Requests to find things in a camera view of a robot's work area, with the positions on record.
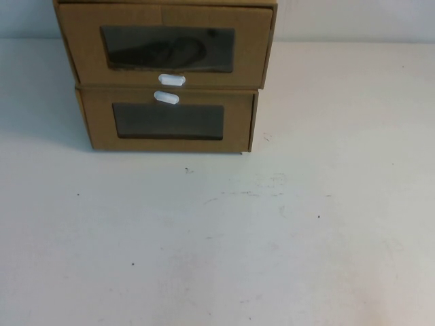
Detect white plastic drawer handle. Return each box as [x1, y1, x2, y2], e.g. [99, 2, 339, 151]
[153, 90, 180, 104]
[157, 73, 188, 86]

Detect cardboard shoe box sleeve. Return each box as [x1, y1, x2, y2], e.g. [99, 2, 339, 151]
[52, 0, 281, 91]

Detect lower cardboard drawer with window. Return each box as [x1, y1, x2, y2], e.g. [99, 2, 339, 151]
[74, 84, 260, 155]

